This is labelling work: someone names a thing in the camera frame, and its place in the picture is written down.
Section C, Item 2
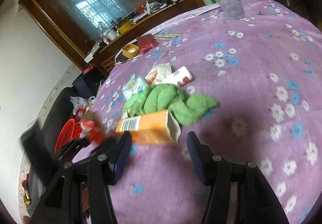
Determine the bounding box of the torn red white carton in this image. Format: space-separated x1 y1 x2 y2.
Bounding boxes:
80 112 106 145

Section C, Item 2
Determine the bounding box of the orange medicine box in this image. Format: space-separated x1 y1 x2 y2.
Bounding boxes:
115 110 181 145

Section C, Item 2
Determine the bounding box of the green towel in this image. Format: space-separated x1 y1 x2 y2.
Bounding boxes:
122 84 221 126

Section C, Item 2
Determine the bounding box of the light blue tissue packet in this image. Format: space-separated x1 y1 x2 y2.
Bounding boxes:
122 76 149 100

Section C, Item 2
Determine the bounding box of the white sachet red print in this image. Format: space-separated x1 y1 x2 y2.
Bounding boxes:
145 63 172 85

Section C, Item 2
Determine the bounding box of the white tube box red label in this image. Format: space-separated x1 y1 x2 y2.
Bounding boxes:
162 66 193 87

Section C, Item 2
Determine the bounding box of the black leather sofa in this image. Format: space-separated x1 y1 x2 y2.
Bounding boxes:
21 87 80 187

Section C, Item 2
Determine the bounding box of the red plastic basket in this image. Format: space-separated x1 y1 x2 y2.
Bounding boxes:
55 108 85 152

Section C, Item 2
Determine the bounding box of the dark navy bag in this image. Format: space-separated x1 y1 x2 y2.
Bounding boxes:
72 68 105 99

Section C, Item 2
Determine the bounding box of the wooden brick-pattern counter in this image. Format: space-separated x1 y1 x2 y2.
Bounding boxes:
90 0 205 75

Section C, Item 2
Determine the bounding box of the purple floral tablecloth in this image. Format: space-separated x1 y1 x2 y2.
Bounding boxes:
93 0 321 223

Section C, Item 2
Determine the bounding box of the yellow tape roll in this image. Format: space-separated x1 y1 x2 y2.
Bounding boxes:
122 44 140 59

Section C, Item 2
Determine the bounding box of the dark red packet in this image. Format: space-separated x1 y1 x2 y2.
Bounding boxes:
136 34 159 53

